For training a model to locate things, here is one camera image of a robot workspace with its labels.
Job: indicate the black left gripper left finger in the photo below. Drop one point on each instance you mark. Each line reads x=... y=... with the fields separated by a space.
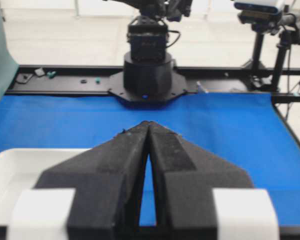
x=108 y=181

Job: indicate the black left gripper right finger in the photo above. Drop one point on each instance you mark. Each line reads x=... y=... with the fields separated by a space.
x=202 y=196

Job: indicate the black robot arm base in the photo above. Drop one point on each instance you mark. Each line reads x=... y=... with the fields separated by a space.
x=149 y=71

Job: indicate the white plastic case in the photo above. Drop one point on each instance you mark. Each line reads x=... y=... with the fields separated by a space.
x=21 y=204

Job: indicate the blue table mat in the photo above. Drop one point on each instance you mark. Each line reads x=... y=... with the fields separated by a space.
x=241 y=128

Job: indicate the small teal peg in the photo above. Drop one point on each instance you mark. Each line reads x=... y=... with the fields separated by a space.
x=97 y=80

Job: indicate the black tripod pole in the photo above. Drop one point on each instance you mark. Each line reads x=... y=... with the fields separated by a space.
x=288 y=37

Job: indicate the teal clip on rail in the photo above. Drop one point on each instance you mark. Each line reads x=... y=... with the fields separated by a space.
x=51 y=74

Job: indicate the black table frame rail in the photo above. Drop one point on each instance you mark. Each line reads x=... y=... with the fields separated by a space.
x=75 y=81

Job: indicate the white tag on rail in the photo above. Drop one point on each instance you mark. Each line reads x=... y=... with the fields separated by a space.
x=39 y=72

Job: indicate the black camera stand pole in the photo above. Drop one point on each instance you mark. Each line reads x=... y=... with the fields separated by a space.
x=254 y=64

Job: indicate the blue-grey camera on stand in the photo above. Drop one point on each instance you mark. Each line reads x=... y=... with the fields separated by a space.
x=263 y=15

